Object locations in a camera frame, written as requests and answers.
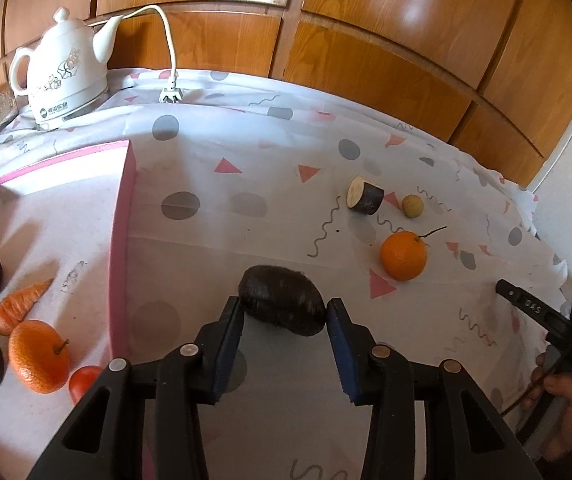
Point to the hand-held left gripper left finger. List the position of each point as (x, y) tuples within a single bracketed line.
[(231, 350)]

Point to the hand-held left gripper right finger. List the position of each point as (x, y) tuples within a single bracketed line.
[(341, 355)]

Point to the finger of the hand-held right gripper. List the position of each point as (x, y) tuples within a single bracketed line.
[(531, 305)]

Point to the red tomato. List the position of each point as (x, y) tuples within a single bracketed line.
[(83, 382)]

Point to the orange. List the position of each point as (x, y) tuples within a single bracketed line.
[(403, 257), (38, 357)]

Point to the pink cardboard box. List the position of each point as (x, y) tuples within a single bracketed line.
[(66, 220)]

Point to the small yellow round fruit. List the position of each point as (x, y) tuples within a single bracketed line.
[(412, 206)]

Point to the carrot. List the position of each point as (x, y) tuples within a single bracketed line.
[(16, 310)]

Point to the white ceramic electric kettle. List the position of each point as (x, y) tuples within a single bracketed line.
[(61, 85)]

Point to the wooden panelled cabinet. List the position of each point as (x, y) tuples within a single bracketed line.
[(366, 10)]

